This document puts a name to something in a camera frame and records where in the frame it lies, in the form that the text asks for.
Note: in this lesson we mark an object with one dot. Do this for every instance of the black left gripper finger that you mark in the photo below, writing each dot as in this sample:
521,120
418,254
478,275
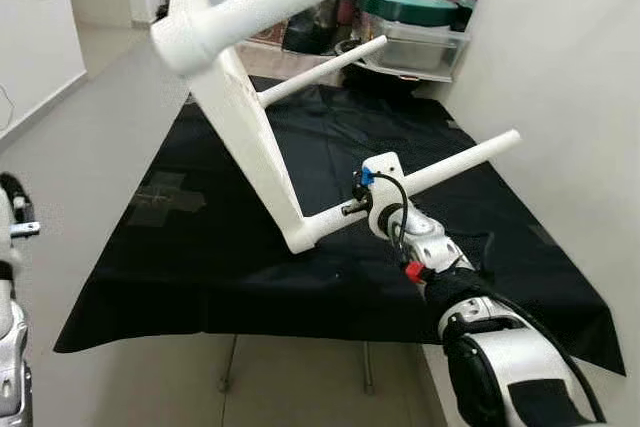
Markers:
20,192

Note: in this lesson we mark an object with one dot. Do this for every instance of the black tablecloth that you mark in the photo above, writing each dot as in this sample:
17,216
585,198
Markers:
200,267

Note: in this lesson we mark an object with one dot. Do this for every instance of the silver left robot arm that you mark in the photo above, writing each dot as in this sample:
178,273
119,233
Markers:
10,357

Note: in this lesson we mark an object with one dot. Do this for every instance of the white plastic table top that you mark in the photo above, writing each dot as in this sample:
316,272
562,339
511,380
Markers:
250,137

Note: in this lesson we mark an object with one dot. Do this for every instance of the clear tape patch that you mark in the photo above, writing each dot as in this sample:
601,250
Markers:
165,197

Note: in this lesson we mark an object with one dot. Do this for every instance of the green lidded pot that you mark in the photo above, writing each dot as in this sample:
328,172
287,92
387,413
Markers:
410,5

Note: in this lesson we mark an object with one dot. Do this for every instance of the black glossy bag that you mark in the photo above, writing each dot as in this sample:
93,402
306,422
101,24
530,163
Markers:
308,32

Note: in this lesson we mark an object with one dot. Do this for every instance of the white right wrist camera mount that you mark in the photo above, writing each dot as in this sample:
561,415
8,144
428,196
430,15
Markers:
385,175

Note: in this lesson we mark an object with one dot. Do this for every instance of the clear plastic storage container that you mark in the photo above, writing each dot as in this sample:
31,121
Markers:
420,49

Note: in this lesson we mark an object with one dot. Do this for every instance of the grey metal table frame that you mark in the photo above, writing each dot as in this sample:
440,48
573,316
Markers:
228,362

